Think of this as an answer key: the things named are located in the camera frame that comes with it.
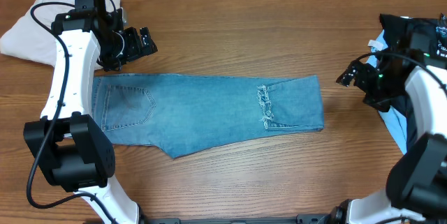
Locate blue denim jeans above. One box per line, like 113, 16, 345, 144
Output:
91, 74, 324, 158

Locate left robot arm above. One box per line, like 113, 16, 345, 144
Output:
23, 0, 157, 223

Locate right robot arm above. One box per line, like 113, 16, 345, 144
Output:
322, 29, 446, 223

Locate light blue garment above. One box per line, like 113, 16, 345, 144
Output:
368, 31, 407, 154

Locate black printed t-shirt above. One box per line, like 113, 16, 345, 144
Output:
379, 14, 446, 151

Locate folded beige trousers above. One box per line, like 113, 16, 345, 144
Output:
0, 0, 123, 68

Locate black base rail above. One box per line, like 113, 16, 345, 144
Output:
142, 214, 330, 224

